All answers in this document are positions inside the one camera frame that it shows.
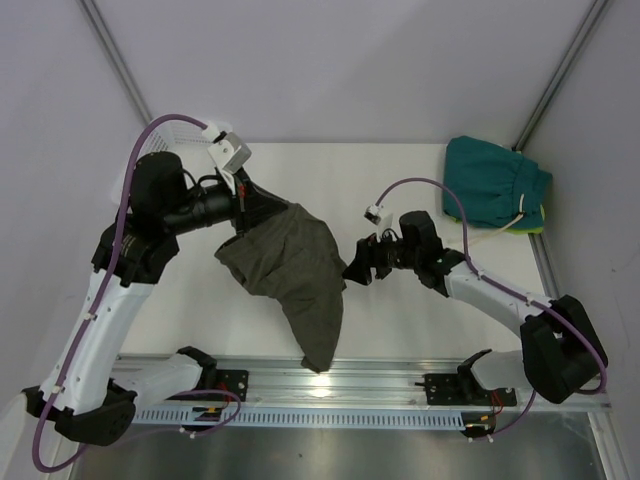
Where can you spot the teal folded shorts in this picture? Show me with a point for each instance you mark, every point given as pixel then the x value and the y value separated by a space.
pixel 485 185

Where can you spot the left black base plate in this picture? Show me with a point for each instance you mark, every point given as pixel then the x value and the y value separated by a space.
pixel 233 380

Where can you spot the aluminium mounting rail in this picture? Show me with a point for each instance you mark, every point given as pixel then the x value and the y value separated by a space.
pixel 351 383

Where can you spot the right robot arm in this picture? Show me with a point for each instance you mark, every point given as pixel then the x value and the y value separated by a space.
pixel 559 351

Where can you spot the right aluminium corner post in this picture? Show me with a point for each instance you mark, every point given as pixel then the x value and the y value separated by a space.
pixel 586 29

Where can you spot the white slotted cable duct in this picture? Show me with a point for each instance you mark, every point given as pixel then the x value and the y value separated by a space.
pixel 250 416

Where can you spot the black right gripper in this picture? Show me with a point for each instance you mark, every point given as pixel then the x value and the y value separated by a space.
pixel 368 255

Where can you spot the white plastic basket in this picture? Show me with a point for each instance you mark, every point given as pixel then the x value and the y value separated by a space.
pixel 182 138

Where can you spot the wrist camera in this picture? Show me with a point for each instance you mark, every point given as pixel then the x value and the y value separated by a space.
pixel 227 150
pixel 380 216

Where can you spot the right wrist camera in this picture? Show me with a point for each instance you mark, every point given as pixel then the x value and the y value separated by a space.
pixel 380 216

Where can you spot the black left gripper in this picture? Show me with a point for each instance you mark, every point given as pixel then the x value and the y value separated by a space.
pixel 252 205

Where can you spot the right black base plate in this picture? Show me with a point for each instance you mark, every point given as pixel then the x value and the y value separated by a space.
pixel 452 389

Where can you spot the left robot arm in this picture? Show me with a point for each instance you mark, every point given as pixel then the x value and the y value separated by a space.
pixel 80 397

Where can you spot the aluminium corner post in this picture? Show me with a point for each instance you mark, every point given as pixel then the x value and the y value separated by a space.
pixel 586 29
pixel 116 60

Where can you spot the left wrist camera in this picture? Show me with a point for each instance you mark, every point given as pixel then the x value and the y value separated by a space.
pixel 227 150

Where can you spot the left aluminium corner post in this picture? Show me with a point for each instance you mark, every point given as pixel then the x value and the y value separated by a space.
pixel 116 60

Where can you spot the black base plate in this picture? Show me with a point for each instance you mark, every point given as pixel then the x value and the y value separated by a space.
pixel 452 389
pixel 233 380

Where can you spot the olive green shorts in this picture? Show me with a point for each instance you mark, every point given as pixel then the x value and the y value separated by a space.
pixel 293 258

